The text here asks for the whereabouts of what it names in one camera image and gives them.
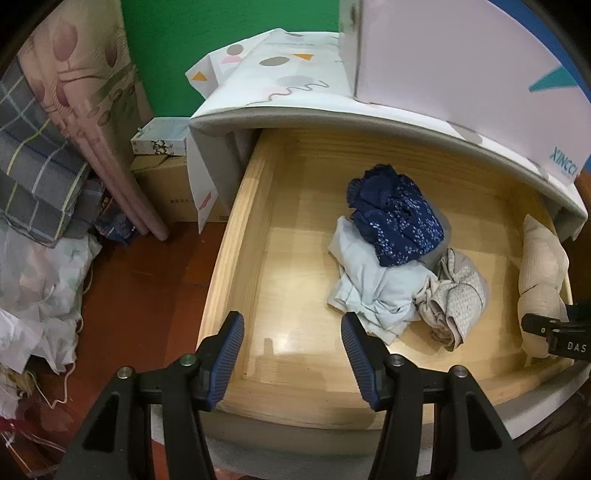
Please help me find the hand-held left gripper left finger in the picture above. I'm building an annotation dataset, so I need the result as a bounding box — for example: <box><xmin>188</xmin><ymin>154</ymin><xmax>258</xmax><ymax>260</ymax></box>
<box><xmin>55</xmin><ymin>311</ymin><xmax>245</xmax><ymax>480</ymax></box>

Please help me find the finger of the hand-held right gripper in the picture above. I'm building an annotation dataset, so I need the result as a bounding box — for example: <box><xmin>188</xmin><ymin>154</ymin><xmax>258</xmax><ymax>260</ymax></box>
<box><xmin>522</xmin><ymin>300</ymin><xmax>591</xmax><ymax>358</ymax></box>

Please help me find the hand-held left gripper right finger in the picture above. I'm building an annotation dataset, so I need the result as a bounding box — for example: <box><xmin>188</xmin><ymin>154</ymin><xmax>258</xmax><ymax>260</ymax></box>
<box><xmin>341</xmin><ymin>311</ymin><xmax>532</xmax><ymax>480</ymax></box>

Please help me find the beige bra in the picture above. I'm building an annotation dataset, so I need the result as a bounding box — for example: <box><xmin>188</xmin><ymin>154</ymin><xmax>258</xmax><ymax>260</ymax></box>
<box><xmin>516</xmin><ymin>215</ymin><xmax>571</xmax><ymax>358</ymax></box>

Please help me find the pale blue underwear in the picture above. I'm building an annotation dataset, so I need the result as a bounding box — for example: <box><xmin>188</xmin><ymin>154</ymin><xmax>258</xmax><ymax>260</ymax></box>
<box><xmin>327</xmin><ymin>216</ymin><xmax>437</xmax><ymax>344</ymax></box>

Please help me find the wooden drawer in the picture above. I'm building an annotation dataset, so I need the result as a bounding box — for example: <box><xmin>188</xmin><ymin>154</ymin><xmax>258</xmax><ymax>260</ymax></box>
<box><xmin>148</xmin><ymin>128</ymin><xmax>578</xmax><ymax>480</ymax></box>

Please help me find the white patterned underwear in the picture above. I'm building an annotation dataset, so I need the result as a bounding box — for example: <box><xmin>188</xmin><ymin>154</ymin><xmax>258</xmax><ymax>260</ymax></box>
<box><xmin>414</xmin><ymin>248</ymin><xmax>489</xmax><ymax>350</ymax></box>

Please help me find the navy floral underwear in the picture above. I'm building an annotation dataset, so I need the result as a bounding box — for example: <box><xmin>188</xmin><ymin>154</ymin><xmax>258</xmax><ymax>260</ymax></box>
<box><xmin>347</xmin><ymin>166</ymin><xmax>445</xmax><ymax>267</ymax></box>

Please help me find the blue printed bag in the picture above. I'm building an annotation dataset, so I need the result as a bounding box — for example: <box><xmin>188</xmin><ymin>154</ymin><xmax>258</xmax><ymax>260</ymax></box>
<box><xmin>95</xmin><ymin>194</ymin><xmax>139</xmax><ymax>245</ymax></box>

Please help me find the brown cardboard box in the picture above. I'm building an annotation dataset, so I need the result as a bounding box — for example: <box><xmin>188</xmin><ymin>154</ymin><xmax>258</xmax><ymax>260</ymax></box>
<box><xmin>130</xmin><ymin>154</ymin><xmax>232</xmax><ymax>224</ymax></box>

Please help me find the white crumpled fabric pile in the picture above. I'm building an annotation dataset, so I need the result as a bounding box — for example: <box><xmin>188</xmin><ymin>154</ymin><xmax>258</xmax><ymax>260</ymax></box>
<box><xmin>0</xmin><ymin>231</ymin><xmax>102</xmax><ymax>374</ymax></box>

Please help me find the small patterned box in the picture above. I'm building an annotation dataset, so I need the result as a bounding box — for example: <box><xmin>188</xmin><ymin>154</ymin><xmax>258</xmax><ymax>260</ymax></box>
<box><xmin>130</xmin><ymin>117</ymin><xmax>190</xmax><ymax>158</ymax></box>

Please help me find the grey plaid bedding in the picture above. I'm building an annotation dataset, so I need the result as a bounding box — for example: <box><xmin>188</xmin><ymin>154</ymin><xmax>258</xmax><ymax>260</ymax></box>
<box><xmin>0</xmin><ymin>60</ymin><xmax>105</xmax><ymax>247</ymax></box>

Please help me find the white patterned cabinet cover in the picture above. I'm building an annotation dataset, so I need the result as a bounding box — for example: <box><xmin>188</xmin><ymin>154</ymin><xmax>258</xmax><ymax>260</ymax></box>
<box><xmin>185</xmin><ymin>28</ymin><xmax>578</xmax><ymax>236</ymax></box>

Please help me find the white box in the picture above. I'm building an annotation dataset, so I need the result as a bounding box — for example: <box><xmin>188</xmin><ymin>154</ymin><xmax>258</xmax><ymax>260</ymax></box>
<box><xmin>339</xmin><ymin>0</ymin><xmax>591</xmax><ymax>185</ymax></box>

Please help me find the pink floral quilt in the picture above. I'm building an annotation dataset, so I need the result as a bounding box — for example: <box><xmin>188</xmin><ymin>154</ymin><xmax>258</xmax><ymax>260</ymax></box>
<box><xmin>18</xmin><ymin>0</ymin><xmax>171</xmax><ymax>241</ymax></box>

